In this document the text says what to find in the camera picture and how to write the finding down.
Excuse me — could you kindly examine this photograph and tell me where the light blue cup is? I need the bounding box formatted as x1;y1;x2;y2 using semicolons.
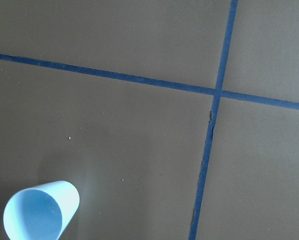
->
3;180;80;240

